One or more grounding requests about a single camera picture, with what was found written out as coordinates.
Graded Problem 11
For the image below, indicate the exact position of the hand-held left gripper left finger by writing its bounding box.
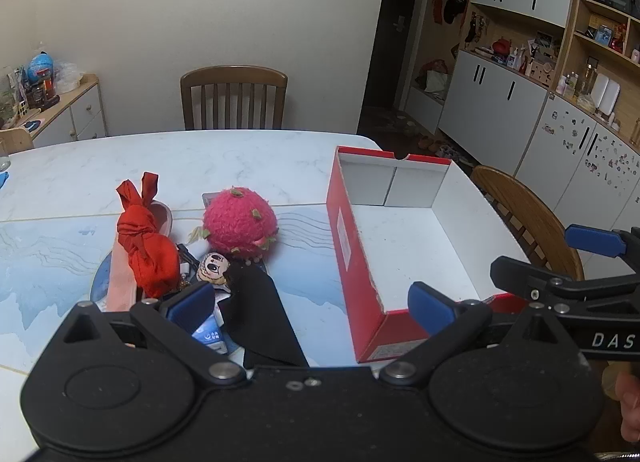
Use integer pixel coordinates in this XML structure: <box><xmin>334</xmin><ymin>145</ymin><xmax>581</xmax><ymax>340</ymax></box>
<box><xmin>62</xmin><ymin>282</ymin><xmax>248</xmax><ymax>388</ymax></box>

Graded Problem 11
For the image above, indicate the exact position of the clear plastic bag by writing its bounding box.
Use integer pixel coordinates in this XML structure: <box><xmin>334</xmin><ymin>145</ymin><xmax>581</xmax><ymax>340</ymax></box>
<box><xmin>52</xmin><ymin>61</ymin><xmax>83</xmax><ymax>93</ymax></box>

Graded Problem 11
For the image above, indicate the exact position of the white sideboard with wooden top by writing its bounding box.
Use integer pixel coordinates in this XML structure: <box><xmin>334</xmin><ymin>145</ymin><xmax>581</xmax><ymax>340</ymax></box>
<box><xmin>30</xmin><ymin>73</ymin><xmax>108</xmax><ymax>149</ymax></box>

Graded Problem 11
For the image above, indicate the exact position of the white shopping bag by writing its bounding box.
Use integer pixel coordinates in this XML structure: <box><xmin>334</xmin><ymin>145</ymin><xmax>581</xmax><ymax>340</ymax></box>
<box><xmin>425</xmin><ymin>69</ymin><xmax>451</xmax><ymax>98</ymax></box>

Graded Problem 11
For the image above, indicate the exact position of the white rounded plastic case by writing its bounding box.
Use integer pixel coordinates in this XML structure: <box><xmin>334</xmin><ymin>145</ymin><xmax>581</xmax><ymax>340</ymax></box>
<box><xmin>591</xmin><ymin>73</ymin><xmax>608</xmax><ymax>108</ymax></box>
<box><xmin>602</xmin><ymin>78</ymin><xmax>621</xmax><ymax>113</ymax></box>

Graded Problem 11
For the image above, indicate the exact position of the wooden slat-back chair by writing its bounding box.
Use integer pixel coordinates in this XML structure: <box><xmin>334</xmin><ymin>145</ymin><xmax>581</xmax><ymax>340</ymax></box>
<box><xmin>180</xmin><ymin>65</ymin><xmax>289</xmax><ymax>131</ymax></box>

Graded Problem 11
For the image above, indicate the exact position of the small wooden chair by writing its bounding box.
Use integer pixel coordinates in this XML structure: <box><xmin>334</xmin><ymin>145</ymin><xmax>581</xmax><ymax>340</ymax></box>
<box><xmin>0</xmin><ymin>127</ymin><xmax>35</xmax><ymax>153</ymax></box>

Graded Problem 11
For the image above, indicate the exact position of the red knotted cloth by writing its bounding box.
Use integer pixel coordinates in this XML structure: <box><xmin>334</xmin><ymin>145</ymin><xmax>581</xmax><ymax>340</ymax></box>
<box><xmin>116</xmin><ymin>172</ymin><xmax>181</xmax><ymax>299</ymax></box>

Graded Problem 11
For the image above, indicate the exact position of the blue globe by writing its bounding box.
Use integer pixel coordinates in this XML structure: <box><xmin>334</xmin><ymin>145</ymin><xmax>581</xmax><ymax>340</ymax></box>
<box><xmin>27</xmin><ymin>51</ymin><xmax>55</xmax><ymax>83</ymax></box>

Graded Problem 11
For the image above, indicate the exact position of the person's right hand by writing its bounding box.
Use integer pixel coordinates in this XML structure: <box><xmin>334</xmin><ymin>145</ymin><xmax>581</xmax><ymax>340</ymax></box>
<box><xmin>602</xmin><ymin>364</ymin><xmax>640</xmax><ymax>443</ymax></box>

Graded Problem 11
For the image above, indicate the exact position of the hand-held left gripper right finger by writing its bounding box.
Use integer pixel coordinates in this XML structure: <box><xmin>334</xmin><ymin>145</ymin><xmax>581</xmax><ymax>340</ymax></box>
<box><xmin>380</xmin><ymin>281</ymin><xmax>583</xmax><ymax>387</ymax></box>

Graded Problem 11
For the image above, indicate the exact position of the red shoe box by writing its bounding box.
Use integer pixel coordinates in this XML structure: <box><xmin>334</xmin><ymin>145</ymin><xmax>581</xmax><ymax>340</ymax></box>
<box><xmin>326</xmin><ymin>145</ymin><xmax>531</xmax><ymax>365</ymax></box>

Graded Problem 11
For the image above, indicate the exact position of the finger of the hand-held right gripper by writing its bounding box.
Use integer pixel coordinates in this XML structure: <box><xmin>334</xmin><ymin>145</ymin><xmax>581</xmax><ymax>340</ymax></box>
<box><xmin>490</xmin><ymin>256</ymin><xmax>640</xmax><ymax>315</ymax></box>
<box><xmin>565</xmin><ymin>223</ymin><xmax>640</xmax><ymax>260</ymax></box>

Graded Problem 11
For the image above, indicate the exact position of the large white wall cabinet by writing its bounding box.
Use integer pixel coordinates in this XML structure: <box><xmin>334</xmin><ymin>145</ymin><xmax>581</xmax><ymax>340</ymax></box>
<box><xmin>402</xmin><ymin>0</ymin><xmax>640</xmax><ymax>283</ymax></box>

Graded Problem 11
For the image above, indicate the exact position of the panda doll keychain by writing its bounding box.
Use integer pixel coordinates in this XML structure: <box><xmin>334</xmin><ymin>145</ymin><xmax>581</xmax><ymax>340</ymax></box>
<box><xmin>196</xmin><ymin>252</ymin><xmax>233</xmax><ymax>288</ymax></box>

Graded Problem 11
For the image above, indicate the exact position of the blue tissue packet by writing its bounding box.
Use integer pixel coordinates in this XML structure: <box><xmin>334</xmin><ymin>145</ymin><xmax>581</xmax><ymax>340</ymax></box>
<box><xmin>192</xmin><ymin>314</ymin><xmax>231</xmax><ymax>355</ymax></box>

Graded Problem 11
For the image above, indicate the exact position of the pink fleece hat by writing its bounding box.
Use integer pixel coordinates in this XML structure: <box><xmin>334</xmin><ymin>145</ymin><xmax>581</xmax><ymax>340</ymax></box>
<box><xmin>105</xmin><ymin>202</ymin><xmax>173</xmax><ymax>313</ymax></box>

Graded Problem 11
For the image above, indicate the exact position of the pink plush strawberry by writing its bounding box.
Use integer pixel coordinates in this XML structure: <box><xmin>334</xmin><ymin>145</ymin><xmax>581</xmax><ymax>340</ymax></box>
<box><xmin>189</xmin><ymin>185</ymin><xmax>279</xmax><ymax>259</ymax></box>

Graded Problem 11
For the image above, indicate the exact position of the black cloth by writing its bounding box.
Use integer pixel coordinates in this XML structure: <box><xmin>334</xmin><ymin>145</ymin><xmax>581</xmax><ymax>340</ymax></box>
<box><xmin>215</xmin><ymin>262</ymin><xmax>311</xmax><ymax>370</ymax></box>

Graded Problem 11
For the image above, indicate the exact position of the wooden curved-back chair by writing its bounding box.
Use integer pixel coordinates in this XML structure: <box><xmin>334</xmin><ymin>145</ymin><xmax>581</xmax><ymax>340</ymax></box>
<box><xmin>470</xmin><ymin>165</ymin><xmax>586</xmax><ymax>283</ymax></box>

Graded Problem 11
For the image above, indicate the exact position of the patterned doormat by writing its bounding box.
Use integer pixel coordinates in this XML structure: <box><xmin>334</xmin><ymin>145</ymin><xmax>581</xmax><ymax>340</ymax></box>
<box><xmin>360</xmin><ymin>109</ymin><xmax>421</xmax><ymax>138</ymax></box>

